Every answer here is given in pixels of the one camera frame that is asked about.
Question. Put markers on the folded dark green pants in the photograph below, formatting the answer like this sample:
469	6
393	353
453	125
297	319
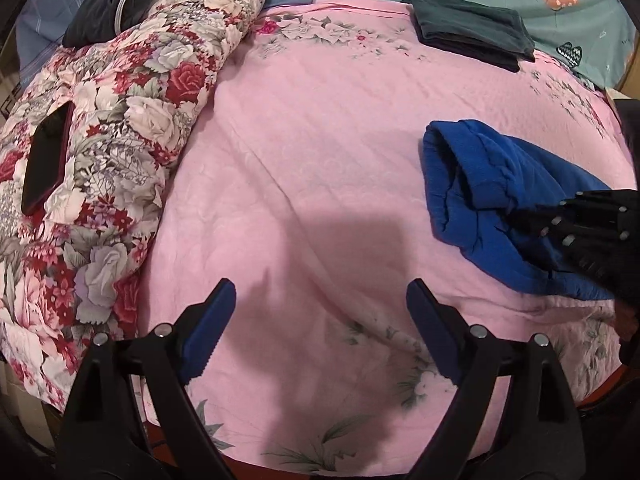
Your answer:
470	22

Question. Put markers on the blue checked pillow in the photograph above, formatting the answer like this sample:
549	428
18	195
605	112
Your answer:
45	15

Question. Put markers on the blue pants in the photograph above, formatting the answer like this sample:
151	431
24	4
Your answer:
480	185

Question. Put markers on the dark grey jacket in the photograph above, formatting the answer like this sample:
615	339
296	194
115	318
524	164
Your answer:
112	2

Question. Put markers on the folded black garment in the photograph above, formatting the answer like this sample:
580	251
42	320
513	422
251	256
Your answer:
495	57

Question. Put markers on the red floral quilt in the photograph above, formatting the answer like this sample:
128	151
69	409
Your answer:
125	125

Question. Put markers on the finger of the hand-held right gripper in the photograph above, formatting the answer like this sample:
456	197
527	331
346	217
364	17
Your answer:
575	230

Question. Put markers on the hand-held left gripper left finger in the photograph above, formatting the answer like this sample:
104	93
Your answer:
214	320

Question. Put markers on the dark smartphone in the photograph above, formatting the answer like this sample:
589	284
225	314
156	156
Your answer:
47	157

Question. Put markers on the pink floral bed sheet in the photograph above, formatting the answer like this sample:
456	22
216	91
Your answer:
325	160

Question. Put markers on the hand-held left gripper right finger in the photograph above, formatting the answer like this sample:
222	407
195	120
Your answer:
429	321

